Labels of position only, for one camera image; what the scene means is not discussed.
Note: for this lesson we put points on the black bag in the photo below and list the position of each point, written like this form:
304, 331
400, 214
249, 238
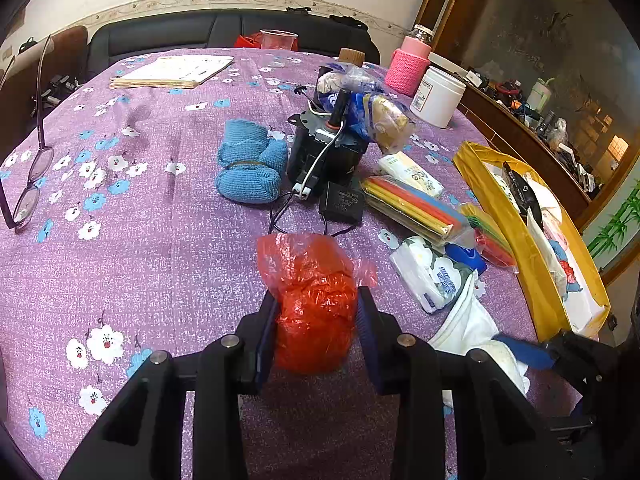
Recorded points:
350, 22

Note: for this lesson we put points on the purple framed glasses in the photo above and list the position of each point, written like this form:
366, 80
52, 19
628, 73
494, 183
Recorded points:
27, 205

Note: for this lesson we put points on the pink sleeved bottle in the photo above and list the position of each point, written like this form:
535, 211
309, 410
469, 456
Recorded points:
405, 70

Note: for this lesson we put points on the white paper booklet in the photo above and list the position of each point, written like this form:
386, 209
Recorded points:
170, 70

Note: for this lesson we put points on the clear plastic bag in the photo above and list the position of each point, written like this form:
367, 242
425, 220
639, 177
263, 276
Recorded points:
558, 135

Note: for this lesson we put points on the white green kettle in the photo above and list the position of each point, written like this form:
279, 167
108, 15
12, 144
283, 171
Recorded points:
542, 97

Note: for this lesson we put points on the white tissue pack blue print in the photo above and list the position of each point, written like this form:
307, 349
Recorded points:
425, 275

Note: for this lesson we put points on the bamboo wall sticker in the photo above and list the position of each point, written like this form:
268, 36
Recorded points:
617, 225

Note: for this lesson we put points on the blue knitted cloth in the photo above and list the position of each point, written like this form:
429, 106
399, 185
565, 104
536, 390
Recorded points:
245, 160

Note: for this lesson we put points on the white plastic jar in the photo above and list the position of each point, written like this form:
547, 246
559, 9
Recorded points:
440, 97

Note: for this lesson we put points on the blue round tin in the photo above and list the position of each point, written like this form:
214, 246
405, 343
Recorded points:
467, 257

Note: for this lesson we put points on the blue white plastic bag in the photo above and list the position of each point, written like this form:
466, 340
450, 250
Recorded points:
370, 110

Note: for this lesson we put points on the large black motor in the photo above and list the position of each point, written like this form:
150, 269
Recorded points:
325, 160

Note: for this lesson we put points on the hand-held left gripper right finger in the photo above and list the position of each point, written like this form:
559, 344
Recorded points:
370, 340

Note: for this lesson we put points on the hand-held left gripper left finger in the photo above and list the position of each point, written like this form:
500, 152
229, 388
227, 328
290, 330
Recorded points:
265, 345

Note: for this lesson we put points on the black foil packet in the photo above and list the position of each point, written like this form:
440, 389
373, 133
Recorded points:
520, 190

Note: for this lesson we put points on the red plastic bag ball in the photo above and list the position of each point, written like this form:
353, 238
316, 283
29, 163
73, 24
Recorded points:
312, 310

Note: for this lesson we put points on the yellow cardboard box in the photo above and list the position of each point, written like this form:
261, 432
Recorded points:
540, 270

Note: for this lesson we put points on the red shopping bag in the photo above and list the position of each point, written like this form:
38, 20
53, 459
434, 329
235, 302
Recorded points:
247, 41

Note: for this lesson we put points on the cream tissue pack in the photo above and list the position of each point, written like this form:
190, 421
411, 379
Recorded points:
410, 172

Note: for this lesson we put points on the clear plastic cup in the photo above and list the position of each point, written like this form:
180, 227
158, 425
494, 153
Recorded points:
278, 40

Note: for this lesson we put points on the black leather sofa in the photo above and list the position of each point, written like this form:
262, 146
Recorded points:
175, 30

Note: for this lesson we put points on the large colourful stick pack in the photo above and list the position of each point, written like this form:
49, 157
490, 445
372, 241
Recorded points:
415, 207

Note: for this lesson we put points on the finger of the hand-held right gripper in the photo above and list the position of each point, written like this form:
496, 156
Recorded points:
525, 352
575, 432

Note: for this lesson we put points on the white cloth with floral print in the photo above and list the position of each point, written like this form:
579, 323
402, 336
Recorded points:
565, 270

